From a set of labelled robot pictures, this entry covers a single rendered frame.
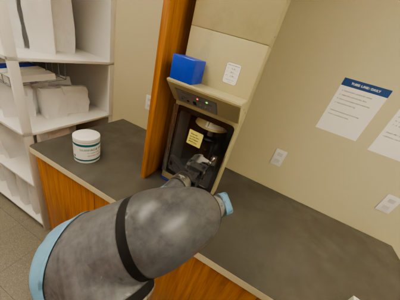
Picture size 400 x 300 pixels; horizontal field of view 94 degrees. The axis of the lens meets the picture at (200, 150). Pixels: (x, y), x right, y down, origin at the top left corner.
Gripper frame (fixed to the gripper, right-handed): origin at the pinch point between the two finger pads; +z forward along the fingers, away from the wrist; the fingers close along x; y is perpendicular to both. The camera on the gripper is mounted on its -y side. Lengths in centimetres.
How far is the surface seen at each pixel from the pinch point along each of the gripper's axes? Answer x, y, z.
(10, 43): 22, -105, -16
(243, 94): 32.6, 8.3, 5.6
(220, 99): 30.1, 2.7, -5.6
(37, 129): -28, -108, -10
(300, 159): 1, 49, 49
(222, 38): 49, -7, 6
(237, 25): 54, -3, 6
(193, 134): 8.0, -7.7, 4.2
